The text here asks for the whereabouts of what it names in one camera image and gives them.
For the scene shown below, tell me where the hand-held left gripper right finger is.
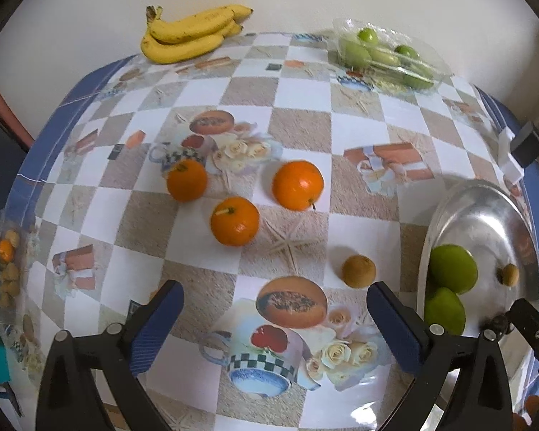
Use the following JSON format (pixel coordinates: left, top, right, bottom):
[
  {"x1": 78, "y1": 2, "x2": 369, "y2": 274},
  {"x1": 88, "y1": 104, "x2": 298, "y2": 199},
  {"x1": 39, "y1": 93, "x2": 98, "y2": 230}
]
[{"x1": 367, "y1": 281, "x2": 515, "y2": 431}]

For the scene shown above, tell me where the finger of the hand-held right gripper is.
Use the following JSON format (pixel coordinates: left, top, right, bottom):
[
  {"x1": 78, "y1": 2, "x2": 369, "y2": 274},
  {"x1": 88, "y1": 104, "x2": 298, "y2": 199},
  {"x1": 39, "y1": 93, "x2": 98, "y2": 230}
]
[{"x1": 508, "y1": 298, "x2": 539, "y2": 366}]

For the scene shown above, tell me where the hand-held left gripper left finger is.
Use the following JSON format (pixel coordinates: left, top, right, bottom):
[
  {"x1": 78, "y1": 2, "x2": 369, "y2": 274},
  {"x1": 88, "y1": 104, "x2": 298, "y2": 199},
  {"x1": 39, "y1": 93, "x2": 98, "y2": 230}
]
[{"x1": 35, "y1": 279, "x2": 185, "y2": 431}]

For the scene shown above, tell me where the elongated green mango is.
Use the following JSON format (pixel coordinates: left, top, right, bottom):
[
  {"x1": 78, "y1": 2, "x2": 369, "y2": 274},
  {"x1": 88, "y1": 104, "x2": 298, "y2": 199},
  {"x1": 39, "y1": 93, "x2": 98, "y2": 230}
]
[{"x1": 424, "y1": 287, "x2": 467, "y2": 337}]

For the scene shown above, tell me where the round green mango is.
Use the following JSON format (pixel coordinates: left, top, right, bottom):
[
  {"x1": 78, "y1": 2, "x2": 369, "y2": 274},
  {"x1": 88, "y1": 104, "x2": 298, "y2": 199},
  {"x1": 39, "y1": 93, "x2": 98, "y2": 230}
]
[{"x1": 428, "y1": 244, "x2": 479, "y2": 295}]

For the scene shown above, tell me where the round metal plate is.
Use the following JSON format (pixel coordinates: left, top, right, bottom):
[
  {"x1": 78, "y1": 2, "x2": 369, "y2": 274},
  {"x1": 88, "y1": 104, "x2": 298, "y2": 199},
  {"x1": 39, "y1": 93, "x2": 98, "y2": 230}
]
[{"x1": 415, "y1": 179, "x2": 539, "y2": 414}]

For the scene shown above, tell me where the orange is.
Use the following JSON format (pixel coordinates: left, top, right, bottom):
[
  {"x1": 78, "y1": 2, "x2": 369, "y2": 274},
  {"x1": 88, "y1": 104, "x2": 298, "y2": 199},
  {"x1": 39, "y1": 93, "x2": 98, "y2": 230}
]
[
  {"x1": 272, "y1": 160, "x2": 325, "y2": 212},
  {"x1": 210, "y1": 196, "x2": 261, "y2": 247},
  {"x1": 166, "y1": 158, "x2": 208, "y2": 203}
]

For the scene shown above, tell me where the pile of tan longans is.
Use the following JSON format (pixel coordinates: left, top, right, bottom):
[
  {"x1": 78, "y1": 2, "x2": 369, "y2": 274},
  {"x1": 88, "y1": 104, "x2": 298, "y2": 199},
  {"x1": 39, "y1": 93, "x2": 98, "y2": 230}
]
[{"x1": 0, "y1": 229, "x2": 23, "y2": 308}]

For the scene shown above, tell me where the black device on white stand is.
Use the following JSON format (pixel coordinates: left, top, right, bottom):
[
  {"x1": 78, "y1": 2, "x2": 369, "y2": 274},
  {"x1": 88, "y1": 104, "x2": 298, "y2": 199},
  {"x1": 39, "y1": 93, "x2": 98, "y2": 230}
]
[{"x1": 498, "y1": 121, "x2": 539, "y2": 185}]

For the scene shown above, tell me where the checkered printed tablecloth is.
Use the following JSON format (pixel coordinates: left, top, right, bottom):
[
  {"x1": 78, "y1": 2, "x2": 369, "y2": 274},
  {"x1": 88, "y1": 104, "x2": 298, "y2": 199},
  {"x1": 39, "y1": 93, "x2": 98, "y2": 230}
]
[{"x1": 0, "y1": 31, "x2": 539, "y2": 429}]

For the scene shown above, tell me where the dark blue cabinet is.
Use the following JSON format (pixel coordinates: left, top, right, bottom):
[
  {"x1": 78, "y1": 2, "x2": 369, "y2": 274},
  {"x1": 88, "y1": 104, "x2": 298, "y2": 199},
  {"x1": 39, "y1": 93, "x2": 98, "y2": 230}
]
[{"x1": 0, "y1": 81, "x2": 32, "y2": 216}]

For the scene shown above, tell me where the pile of green jujubes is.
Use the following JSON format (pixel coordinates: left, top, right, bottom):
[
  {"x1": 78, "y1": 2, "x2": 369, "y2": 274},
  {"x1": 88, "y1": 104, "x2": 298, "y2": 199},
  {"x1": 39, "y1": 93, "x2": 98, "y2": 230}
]
[{"x1": 341, "y1": 27, "x2": 436, "y2": 91}]

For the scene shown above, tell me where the yellow banana bunch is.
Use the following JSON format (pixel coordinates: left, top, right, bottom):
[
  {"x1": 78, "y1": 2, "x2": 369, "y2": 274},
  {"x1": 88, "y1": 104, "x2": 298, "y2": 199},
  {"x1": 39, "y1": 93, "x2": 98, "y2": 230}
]
[{"x1": 140, "y1": 4, "x2": 254, "y2": 64}]

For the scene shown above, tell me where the clear plastic clamshell container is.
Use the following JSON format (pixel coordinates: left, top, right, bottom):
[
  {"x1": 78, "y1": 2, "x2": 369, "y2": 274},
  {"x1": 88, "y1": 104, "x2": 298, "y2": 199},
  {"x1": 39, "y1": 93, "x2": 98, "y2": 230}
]
[{"x1": 332, "y1": 17, "x2": 445, "y2": 95}]

